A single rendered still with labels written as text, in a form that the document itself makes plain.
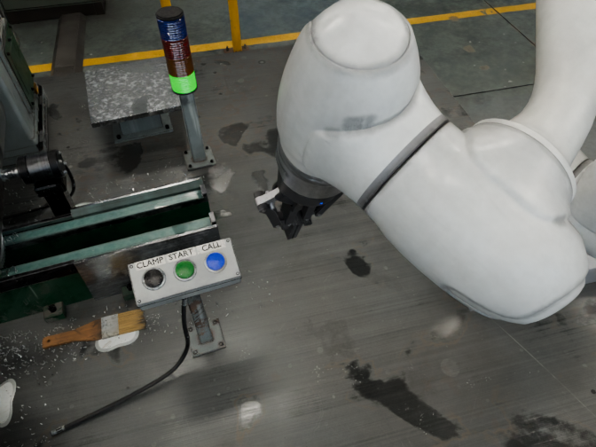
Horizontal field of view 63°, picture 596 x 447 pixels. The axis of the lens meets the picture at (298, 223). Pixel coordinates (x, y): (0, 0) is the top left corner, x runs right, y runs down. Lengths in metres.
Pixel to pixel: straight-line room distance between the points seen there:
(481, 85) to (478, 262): 2.98
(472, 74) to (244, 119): 2.15
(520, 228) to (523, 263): 0.03
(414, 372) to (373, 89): 0.74
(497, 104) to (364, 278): 2.23
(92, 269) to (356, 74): 0.82
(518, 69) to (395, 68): 3.24
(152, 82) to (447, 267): 1.24
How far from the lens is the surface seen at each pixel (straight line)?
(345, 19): 0.36
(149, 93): 1.47
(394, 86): 0.35
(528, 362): 1.10
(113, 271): 1.08
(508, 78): 3.46
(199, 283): 0.80
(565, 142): 0.44
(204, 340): 1.01
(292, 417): 0.96
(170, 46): 1.17
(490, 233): 0.37
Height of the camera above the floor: 1.70
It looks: 49 degrees down
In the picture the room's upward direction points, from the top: straight up
